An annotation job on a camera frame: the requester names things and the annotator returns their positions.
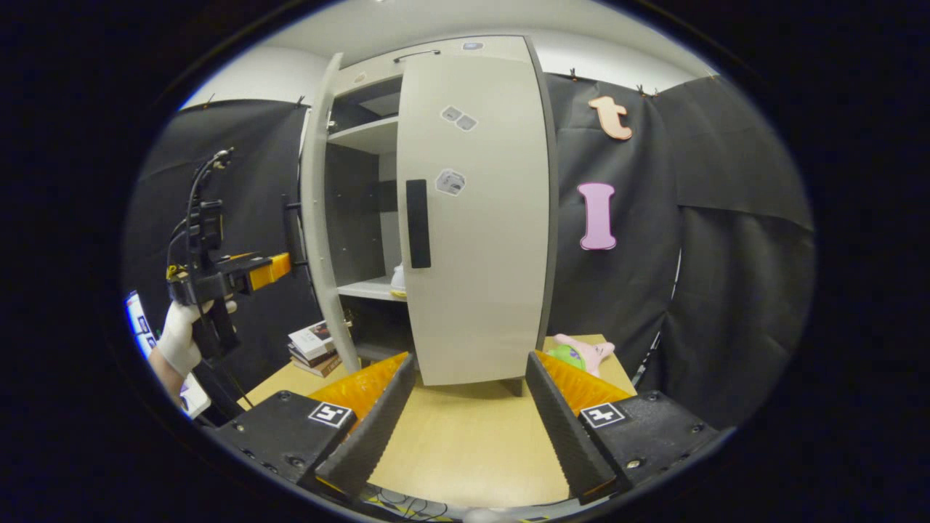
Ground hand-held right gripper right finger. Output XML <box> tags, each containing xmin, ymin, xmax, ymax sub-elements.
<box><xmin>525</xmin><ymin>351</ymin><xmax>720</xmax><ymax>506</ymax></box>

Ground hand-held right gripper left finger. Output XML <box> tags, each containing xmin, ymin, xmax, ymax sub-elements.
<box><xmin>207</xmin><ymin>352</ymin><xmax>416</xmax><ymax>498</ymax></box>

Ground grey cabinet door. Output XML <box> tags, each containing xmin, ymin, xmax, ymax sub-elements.
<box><xmin>300</xmin><ymin>52</ymin><xmax>362</xmax><ymax>375</ymax></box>
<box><xmin>396</xmin><ymin>52</ymin><xmax>551</xmax><ymax>386</ymax></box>

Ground grey shoe cabinet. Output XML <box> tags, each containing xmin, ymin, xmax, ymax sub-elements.
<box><xmin>320</xmin><ymin>35</ymin><xmax>560</xmax><ymax>397</ymax></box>

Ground beige cabinet drawer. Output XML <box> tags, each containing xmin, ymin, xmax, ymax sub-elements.
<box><xmin>333</xmin><ymin>35</ymin><xmax>535</xmax><ymax>95</ymax></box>

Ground white blue printed board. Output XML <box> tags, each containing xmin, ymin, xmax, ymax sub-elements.
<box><xmin>125</xmin><ymin>291</ymin><xmax>213</xmax><ymax>421</ymax></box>

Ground brown book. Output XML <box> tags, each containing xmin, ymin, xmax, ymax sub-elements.
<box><xmin>294</xmin><ymin>354</ymin><xmax>342</xmax><ymax>378</ymax></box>

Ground white book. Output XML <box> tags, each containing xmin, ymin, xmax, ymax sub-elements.
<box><xmin>288</xmin><ymin>321</ymin><xmax>336</xmax><ymax>362</ymax></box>

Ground pink green plush toy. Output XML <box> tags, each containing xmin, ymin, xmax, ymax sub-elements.
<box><xmin>545</xmin><ymin>333</ymin><xmax>616</xmax><ymax>377</ymax></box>

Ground black backdrop cloth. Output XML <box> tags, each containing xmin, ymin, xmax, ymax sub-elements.
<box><xmin>124</xmin><ymin>73</ymin><xmax>814</xmax><ymax>429</ymax></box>

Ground black door handle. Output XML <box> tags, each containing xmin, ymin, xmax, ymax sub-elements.
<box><xmin>405</xmin><ymin>179</ymin><xmax>432</xmax><ymax>269</ymax></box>
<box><xmin>282</xmin><ymin>195</ymin><xmax>307</xmax><ymax>271</ymax></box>

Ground black floor cables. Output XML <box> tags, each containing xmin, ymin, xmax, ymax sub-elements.
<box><xmin>361</xmin><ymin>485</ymin><xmax>455</xmax><ymax>521</ymax></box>

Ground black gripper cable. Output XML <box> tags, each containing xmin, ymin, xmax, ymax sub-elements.
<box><xmin>185</xmin><ymin>149</ymin><xmax>235</xmax><ymax>248</ymax></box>

